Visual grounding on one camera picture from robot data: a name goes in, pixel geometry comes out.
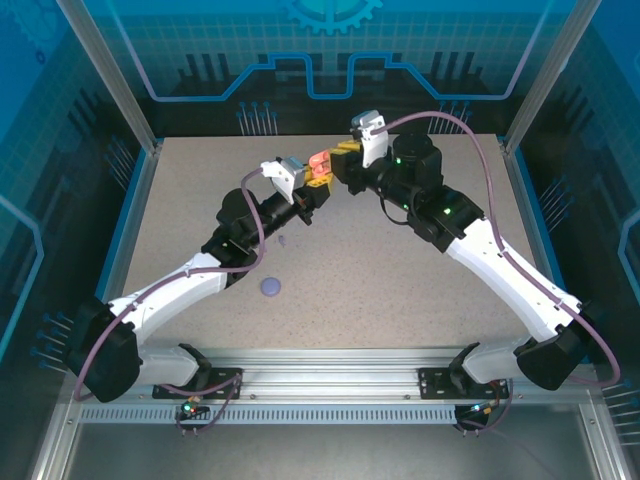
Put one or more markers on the coral rectangular earbud case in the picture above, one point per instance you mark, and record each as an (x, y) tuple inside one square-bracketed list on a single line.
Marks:
[(320, 161)]

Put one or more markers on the purple earbud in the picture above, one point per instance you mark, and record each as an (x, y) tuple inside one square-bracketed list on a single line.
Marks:
[(282, 241)]

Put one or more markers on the purple round earbud case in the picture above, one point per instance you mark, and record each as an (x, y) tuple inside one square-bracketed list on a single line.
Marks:
[(270, 287)]

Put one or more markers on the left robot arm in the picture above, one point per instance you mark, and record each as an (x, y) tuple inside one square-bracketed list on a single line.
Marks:
[(175, 287)]

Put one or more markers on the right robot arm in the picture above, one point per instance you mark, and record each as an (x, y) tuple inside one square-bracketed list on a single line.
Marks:
[(500, 265)]

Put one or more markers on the blue edge strip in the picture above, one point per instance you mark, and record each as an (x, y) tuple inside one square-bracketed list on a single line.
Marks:
[(531, 200), (132, 200)]

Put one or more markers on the aluminium front beam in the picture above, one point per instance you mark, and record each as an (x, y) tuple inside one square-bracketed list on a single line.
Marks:
[(325, 370)]

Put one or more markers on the small LED circuit board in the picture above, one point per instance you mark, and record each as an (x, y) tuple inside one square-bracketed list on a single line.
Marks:
[(475, 411), (189, 407)]

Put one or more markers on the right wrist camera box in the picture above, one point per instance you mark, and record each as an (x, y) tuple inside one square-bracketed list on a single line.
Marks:
[(372, 145)]

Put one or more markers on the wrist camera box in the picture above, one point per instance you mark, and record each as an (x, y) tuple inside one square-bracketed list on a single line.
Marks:
[(372, 145), (280, 172)]

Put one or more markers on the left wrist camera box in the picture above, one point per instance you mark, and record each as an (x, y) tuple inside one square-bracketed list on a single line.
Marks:
[(280, 172)]

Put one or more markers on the aluminium side rail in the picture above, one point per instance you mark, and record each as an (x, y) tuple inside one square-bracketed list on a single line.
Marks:
[(521, 200), (142, 200)]

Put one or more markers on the aluminium frame post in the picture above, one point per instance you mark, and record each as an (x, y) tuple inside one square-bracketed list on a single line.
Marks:
[(549, 70), (111, 70)]

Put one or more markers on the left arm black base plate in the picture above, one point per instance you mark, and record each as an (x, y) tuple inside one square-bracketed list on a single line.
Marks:
[(220, 392)]

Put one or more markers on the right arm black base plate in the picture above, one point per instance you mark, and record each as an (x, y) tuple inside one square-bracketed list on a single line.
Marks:
[(435, 382)]

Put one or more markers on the aluminium lower frame bar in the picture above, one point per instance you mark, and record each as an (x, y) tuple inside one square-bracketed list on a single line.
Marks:
[(602, 440), (60, 435)]

